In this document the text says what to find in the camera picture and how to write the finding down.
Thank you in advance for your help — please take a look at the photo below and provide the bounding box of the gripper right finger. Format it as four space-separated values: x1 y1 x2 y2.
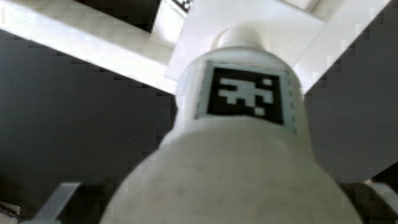
364 180 398 224

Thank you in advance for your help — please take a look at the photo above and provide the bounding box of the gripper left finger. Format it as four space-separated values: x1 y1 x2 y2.
23 182 82 224

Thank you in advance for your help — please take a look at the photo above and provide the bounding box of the white lamp bulb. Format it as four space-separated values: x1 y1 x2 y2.
99 27 362 224

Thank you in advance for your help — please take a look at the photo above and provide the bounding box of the white lamp base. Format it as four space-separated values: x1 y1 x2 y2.
153 0 355 93

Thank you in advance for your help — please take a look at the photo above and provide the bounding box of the white fence frame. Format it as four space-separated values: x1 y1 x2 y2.
0 0 393 91

